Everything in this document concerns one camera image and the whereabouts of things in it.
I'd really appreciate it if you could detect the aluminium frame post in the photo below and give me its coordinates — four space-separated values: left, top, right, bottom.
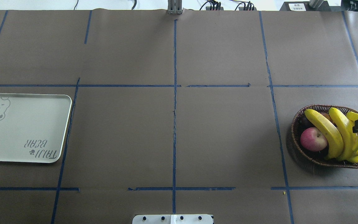
167 0 183 15

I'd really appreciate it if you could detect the brown wicker basket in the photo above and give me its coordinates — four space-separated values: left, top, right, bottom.
287 104 358 169

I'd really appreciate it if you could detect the black power strip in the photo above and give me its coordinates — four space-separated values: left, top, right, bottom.
235 1 256 11
200 0 224 11

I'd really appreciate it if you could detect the yellow banana far side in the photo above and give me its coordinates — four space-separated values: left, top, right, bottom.
304 109 344 160

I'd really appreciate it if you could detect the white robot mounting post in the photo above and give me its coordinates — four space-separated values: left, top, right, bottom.
132 214 214 224

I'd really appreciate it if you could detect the dark red apple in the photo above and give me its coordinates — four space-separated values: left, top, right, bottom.
299 115 315 129

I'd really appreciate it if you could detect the white bear tray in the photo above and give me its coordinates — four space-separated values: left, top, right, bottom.
0 93 72 163

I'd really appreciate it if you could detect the yellow banana under top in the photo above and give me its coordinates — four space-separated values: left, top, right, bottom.
328 107 358 161

